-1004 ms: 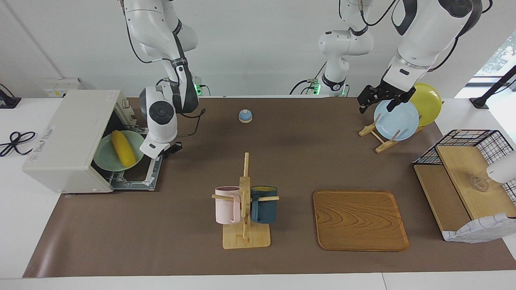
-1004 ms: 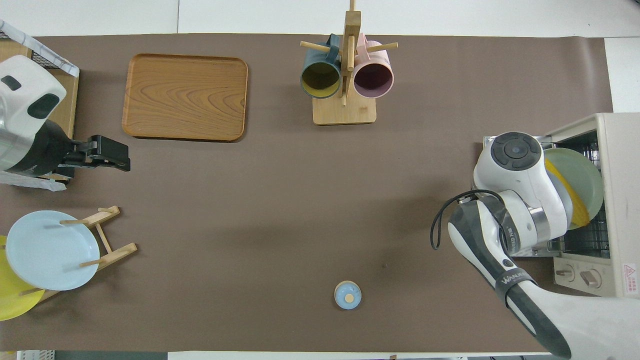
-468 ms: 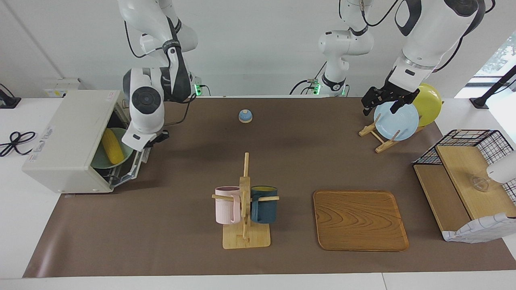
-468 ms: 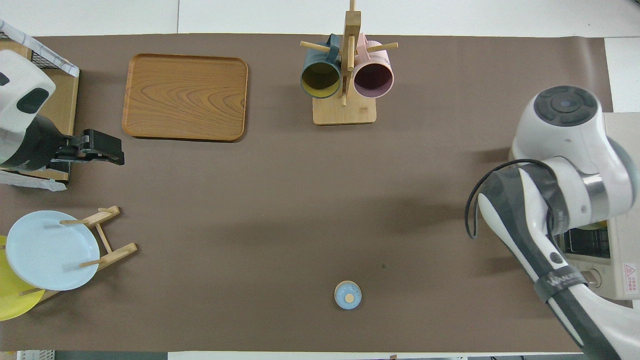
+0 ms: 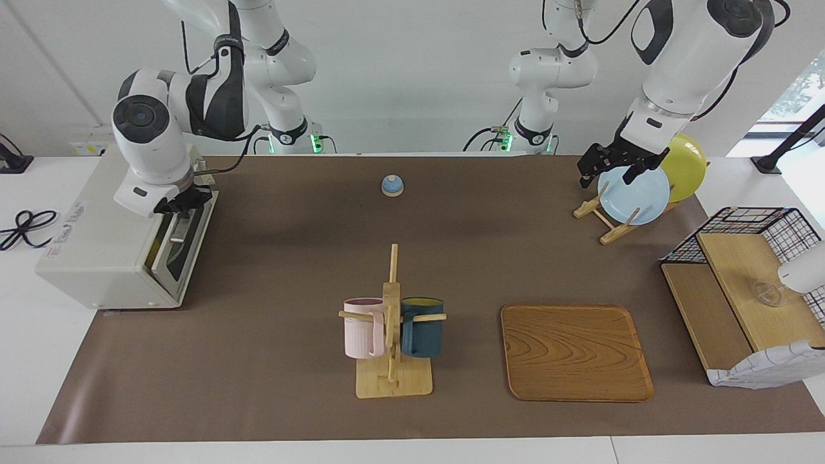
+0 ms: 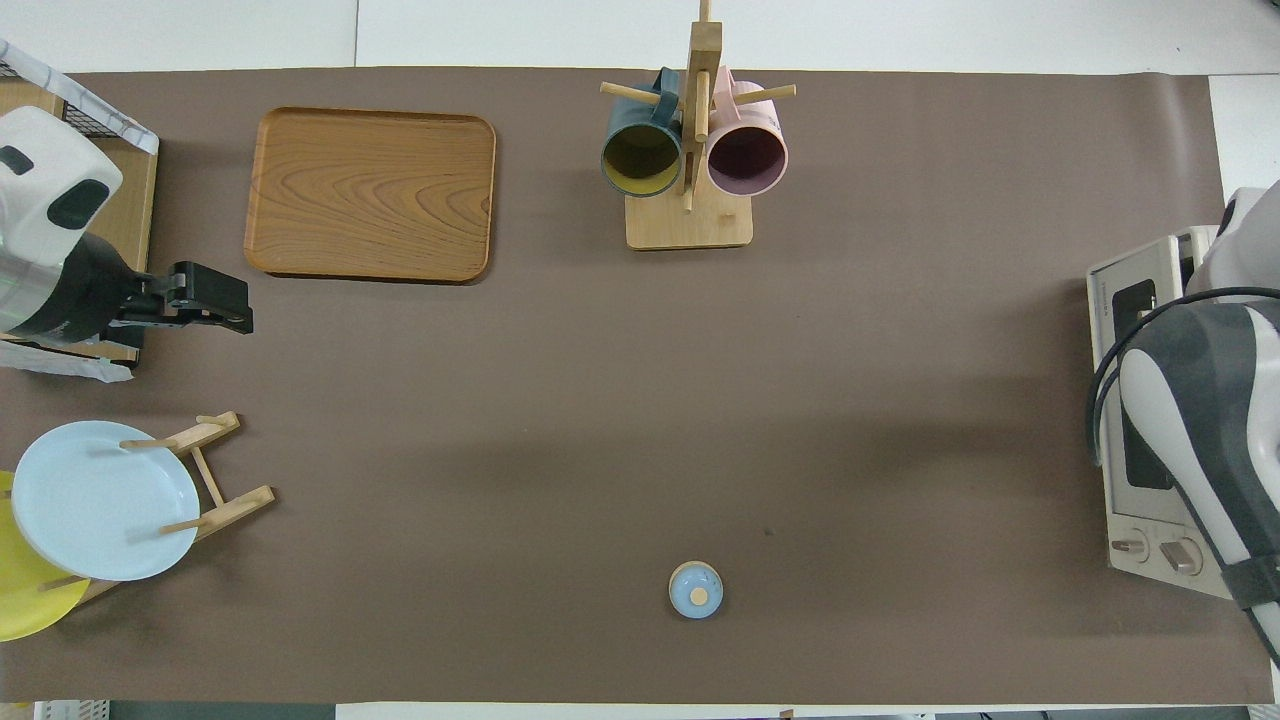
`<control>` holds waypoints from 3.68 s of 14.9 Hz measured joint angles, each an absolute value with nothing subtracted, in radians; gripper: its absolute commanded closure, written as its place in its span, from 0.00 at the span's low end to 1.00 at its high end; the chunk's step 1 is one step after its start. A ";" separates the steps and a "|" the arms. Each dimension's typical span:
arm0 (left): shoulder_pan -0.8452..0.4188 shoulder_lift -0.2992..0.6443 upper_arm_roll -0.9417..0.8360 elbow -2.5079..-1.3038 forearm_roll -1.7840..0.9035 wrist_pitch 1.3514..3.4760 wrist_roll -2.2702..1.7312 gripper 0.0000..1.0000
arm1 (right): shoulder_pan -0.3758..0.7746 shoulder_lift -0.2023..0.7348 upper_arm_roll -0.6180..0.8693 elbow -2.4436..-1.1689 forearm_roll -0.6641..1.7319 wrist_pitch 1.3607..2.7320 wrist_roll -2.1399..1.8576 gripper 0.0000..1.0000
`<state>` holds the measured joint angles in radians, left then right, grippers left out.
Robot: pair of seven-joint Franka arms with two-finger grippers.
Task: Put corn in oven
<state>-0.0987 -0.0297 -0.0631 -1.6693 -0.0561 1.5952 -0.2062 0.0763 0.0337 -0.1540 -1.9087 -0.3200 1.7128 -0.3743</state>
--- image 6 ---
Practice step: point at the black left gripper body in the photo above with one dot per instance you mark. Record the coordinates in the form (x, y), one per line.
(155, 298)

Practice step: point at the beige toaster oven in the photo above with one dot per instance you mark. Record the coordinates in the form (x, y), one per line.
(1155, 530)

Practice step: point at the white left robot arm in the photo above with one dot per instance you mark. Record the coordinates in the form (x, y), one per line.
(40, 200)

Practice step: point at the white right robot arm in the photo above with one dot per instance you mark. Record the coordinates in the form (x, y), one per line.
(1200, 400)

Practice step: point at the white fabric strip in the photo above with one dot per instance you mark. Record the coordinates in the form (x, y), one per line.
(60, 365)

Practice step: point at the brown wooden tray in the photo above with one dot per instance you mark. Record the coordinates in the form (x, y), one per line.
(370, 195)

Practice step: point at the wooden plate rack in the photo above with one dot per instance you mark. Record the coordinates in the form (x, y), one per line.
(235, 510)

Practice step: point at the white checked cloth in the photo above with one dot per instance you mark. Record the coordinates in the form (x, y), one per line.
(100, 110)

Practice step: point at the light blue plate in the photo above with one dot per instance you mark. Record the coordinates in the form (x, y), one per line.
(100, 510)

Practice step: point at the brown table mat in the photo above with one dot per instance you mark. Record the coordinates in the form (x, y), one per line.
(500, 400)

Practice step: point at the yellow plate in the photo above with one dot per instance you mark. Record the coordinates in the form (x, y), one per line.
(25, 610)

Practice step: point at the dark blue mug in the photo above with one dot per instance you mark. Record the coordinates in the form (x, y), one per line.
(640, 160)

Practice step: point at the wooden mug rack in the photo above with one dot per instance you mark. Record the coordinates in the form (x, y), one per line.
(690, 225)

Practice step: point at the pink mug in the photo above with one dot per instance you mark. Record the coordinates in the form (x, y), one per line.
(745, 160)

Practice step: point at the small blue bowl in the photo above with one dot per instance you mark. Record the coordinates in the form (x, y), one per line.
(695, 590)

